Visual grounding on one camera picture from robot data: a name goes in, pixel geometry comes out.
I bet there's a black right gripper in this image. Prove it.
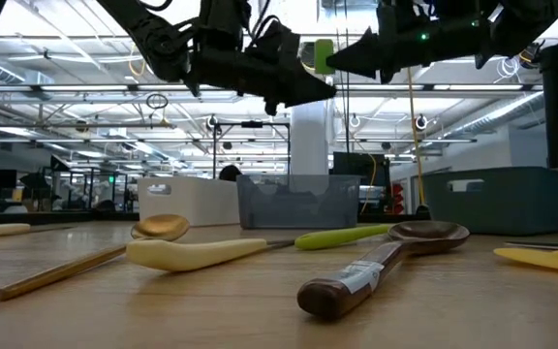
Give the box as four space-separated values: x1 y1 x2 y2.
325 14 492 84

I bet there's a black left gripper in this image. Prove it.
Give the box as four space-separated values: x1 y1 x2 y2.
184 17 337 117

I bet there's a green utensil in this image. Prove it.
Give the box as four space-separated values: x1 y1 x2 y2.
314 38 335 76

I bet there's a green-handled knife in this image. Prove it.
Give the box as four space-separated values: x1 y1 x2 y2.
294 223 396 252

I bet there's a gold metal spoon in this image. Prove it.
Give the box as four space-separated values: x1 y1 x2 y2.
0 213 191 302

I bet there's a dark wooden spoon with label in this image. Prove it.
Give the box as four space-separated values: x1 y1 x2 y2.
296 220 471 322

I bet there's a grey utensil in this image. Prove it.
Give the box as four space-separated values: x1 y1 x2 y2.
504 240 558 252

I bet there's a yellow spatula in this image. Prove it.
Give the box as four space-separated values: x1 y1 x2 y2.
493 247 558 274

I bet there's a white building column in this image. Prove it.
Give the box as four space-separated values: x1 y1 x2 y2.
291 101 329 176

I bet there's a black monitor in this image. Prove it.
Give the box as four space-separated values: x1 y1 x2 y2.
332 151 390 188

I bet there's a person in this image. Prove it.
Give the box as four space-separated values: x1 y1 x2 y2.
218 164 243 183

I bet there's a grey translucent plastic bin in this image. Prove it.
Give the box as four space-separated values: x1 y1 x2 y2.
235 174 361 230

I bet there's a red background object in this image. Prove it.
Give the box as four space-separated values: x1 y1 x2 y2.
390 182 405 214

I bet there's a white plastic bin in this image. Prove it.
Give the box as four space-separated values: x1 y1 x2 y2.
137 175 241 228

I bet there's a long ceiling light strip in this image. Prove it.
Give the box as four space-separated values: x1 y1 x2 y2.
0 82 558 94

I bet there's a teal plastic bin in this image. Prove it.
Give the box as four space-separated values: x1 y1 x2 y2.
421 167 558 237

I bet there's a ceiling cable reel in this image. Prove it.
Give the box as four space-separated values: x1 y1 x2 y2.
300 42 317 69

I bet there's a black hanging cable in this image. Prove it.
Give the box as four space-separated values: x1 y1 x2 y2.
344 70 351 154
336 70 346 154

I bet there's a black metal frame stand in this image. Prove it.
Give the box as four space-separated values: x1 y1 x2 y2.
212 121 293 178

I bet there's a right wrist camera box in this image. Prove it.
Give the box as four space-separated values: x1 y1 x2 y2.
378 0 436 36

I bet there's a long yellow hanging cable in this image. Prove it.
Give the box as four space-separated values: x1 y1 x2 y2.
406 67 429 207

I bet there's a short yellow cable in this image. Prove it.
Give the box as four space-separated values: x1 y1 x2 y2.
359 152 379 215

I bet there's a black cable loop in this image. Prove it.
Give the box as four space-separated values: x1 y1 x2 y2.
145 92 170 111

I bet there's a black rig post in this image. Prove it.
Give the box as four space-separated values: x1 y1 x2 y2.
540 46 558 169

